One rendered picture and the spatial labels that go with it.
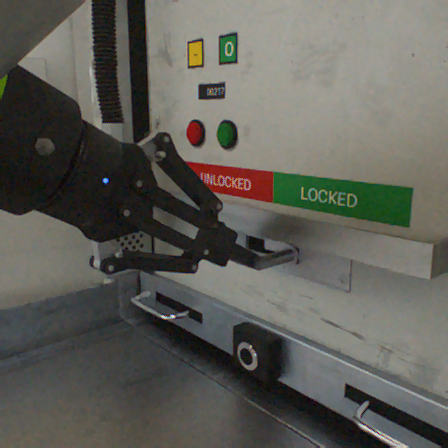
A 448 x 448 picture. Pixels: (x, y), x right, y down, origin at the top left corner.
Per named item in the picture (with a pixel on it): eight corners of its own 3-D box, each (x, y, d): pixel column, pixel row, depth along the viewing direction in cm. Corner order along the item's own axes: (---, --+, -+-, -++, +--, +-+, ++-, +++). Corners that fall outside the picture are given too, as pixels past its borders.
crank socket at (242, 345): (264, 386, 53) (265, 344, 52) (228, 365, 57) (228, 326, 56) (281, 378, 55) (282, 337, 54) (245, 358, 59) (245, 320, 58)
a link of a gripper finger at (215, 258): (195, 240, 45) (183, 270, 44) (230, 257, 48) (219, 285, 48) (185, 237, 46) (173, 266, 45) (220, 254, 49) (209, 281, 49)
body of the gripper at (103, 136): (52, 107, 38) (141, 160, 44) (5, 205, 37) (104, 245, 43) (98, 107, 33) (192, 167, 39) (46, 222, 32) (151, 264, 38)
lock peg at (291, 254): (264, 277, 48) (264, 239, 47) (248, 272, 50) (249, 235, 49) (304, 264, 52) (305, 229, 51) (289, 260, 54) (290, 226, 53)
